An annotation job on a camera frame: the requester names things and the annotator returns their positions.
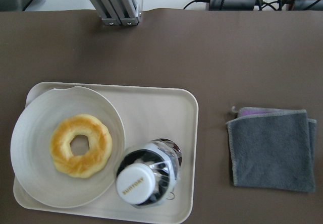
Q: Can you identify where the tea bottle white cap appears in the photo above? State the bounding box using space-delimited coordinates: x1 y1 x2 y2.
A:
116 138 182 208

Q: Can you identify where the cream rabbit tray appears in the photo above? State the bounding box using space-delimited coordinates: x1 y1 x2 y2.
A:
13 82 198 223

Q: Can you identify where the white round plate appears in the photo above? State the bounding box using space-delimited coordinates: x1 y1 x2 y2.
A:
11 86 125 208

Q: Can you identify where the grey folded cloth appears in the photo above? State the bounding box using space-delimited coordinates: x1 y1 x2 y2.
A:
226 107 317 192

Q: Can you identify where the glazed ring donut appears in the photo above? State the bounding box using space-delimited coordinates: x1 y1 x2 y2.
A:
49 114 113 178

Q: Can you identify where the aluminium frame post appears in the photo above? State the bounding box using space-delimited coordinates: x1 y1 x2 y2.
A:
90 0 141 26

